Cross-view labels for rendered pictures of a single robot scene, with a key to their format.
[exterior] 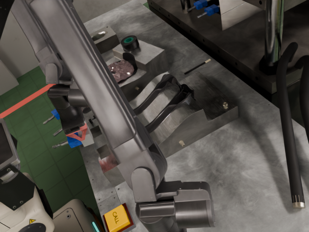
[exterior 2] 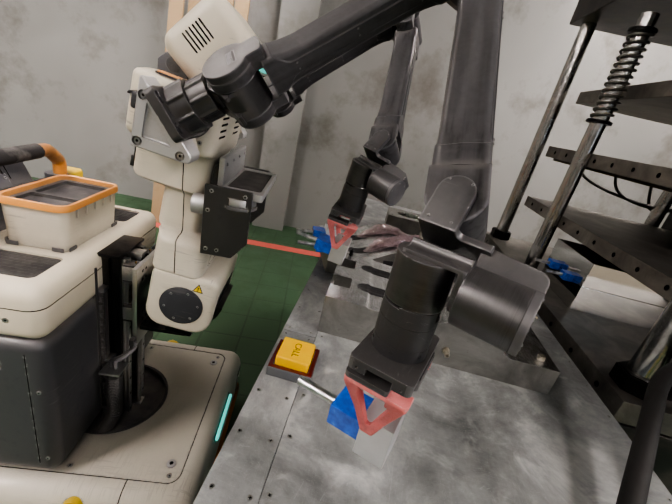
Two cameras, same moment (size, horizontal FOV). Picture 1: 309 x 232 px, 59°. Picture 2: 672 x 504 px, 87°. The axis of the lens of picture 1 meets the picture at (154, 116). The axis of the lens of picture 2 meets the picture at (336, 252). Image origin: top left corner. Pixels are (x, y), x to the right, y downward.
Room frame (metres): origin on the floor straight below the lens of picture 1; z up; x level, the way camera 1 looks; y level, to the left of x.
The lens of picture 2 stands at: (-0.09, 0.07, 1.25)
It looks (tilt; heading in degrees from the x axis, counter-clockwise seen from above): 22 degrees down; 13
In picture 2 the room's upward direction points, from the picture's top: 13 degrees clockwise
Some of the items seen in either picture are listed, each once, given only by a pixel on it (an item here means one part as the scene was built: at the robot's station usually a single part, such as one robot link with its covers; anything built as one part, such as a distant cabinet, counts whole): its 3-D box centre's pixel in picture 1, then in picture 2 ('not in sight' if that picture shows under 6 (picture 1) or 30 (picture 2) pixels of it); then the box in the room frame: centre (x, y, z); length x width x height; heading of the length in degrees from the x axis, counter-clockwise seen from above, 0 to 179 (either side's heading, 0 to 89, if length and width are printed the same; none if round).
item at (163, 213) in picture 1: (158, 212); (426, 279); (0.23, 0.05, 1.12); 0.07 x 0.06 x 0.07; 71
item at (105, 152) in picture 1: (104, 155); (339, 288); (0.62, 0.21, 0.87); 0.05 x 0.05 x 0.04; 9
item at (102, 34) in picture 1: (99, 42); (407, 222); (1.50, 0.14, 0.83); 0.20 x 0.15 x 0.07; 99
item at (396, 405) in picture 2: not in sight; (381, 391); (0.22, 0.06, 0.99); 0.07 x 0.07 x 0.09; 78
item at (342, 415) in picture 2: not in sight; (344, 406); (0.24, 0.09, 0.93); 0.13 x 0.05 x 0.05; 79
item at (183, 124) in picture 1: (157, 116); (433, 305); (0.71, -0.01, 0.87); 0.50 x 0.26 x 0.14; 99
